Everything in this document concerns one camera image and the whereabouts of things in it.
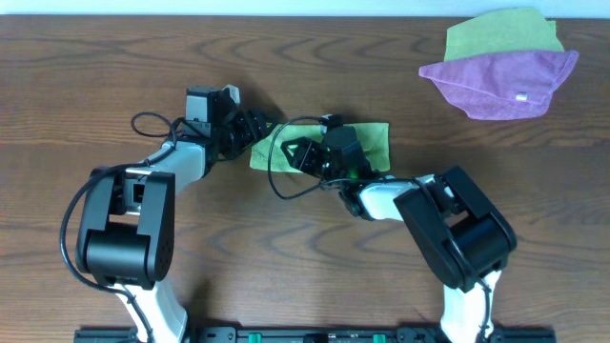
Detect olive green cloth underneath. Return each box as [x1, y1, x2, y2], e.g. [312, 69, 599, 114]
[444, 8, 564, 61]

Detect light green microfiber cloth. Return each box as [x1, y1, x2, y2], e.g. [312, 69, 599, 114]
[250, 123, 391, 173]

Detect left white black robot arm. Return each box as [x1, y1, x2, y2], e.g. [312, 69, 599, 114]
[60, 85, 277, 342]

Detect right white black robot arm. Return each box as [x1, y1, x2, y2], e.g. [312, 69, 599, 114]
[280, 126, 517, 342]

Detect black cable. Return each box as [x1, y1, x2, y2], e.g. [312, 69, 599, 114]
[58, 111, 187, 343]
[266, 115, 495, 343]

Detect purple microfiber cloth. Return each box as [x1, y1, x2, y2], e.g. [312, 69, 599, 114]
[418, 50, 580, 121]

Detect left black cable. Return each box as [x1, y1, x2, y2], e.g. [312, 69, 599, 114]
[58, 111, 187, 343]

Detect right black cable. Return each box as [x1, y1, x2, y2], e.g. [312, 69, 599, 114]
[266, 115, 495, 343]

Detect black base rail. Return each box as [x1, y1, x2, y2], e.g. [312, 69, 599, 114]
[73, 325, 558, 343]

